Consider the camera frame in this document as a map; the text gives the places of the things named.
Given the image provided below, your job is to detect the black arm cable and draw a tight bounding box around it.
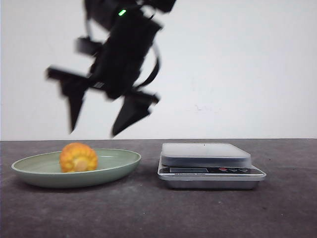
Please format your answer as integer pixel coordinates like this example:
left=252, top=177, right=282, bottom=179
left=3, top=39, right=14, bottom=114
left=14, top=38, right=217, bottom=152
left=133, top=42, right=161, bottom=89

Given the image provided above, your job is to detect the yellow corn cob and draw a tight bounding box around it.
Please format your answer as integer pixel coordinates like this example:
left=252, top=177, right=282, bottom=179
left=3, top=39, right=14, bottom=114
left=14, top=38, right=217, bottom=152
left=59, top=142, right=99, bottom=173

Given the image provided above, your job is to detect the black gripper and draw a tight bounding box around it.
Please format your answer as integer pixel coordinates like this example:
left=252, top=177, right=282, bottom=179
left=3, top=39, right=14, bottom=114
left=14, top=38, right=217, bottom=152
left=47, top=11, right=161, bottom=136

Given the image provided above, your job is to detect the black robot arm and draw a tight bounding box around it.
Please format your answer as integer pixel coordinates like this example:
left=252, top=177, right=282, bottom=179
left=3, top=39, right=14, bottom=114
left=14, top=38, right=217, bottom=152
left=47, top=0, right=175, bottom=136

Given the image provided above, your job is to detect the green oval plate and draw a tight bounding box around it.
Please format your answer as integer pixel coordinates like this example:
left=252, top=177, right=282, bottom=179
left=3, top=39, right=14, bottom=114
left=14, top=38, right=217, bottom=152
left=11, top=149, right=141, bottom=188

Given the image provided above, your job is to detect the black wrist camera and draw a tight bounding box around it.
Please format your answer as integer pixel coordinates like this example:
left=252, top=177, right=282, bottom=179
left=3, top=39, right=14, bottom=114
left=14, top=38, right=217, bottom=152
left=75, top=37, right=103, bottom=57

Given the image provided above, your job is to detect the silver digital kitchen scale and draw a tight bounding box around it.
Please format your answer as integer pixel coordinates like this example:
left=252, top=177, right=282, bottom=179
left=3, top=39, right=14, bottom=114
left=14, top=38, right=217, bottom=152
left=158, top=142, right=266, bottom=189

